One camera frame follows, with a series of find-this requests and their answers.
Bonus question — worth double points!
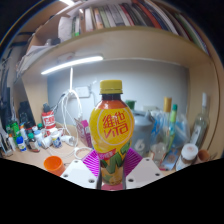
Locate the dark green bottle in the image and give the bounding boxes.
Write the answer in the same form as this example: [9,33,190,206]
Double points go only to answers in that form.
[125,99,138,112]

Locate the ceiling light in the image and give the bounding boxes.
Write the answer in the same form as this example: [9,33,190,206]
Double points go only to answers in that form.
[59,0,76,6]

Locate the slender green-capped bottle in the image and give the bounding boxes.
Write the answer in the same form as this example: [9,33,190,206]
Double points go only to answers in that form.
[168,103,179,151]

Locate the under-shelf light strip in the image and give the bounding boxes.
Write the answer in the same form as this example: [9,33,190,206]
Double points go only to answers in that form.
[40,55,104,76]

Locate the yellow drink bottle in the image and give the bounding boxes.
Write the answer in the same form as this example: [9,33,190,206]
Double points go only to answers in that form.
[88,79,136,186]

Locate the pink pouch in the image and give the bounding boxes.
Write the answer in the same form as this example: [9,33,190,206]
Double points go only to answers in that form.
[74,117,94,149]

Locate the wooden shelf unit with books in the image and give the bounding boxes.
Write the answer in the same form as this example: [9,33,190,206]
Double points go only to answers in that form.
[13,0,221,151]

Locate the white wall socket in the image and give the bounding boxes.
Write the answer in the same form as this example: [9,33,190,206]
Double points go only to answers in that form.
[75,86,92,98]

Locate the red and white canister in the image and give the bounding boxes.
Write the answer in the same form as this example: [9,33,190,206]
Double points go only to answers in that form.
[41,103,57,131]

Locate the white cable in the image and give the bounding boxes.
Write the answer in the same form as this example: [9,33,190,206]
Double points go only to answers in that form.
[54,89,94,161]

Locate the grey shaker bottle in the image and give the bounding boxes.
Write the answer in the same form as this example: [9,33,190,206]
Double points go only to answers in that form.
[131,109,154,158]

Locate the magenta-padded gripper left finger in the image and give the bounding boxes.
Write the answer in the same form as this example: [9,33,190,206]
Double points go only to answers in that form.
[60,147,102,190]

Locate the orange plastic cup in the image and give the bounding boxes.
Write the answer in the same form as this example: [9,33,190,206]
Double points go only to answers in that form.
[43,155,67,177]

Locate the white-lidded jar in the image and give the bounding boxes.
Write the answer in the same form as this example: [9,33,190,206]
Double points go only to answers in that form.
[175,143,199,172]

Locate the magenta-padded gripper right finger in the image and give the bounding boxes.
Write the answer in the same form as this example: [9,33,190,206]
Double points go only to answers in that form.
[121,147,165,190]

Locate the white blue-capped bottle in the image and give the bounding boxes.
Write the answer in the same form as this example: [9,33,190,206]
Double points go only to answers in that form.
[15,135,28,153]

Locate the black box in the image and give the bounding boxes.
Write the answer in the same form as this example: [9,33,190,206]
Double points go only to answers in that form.
[18,100,36,126]

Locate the clear glass bottle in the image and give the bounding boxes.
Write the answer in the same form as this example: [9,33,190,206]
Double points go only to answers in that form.
[189,92,211,149]

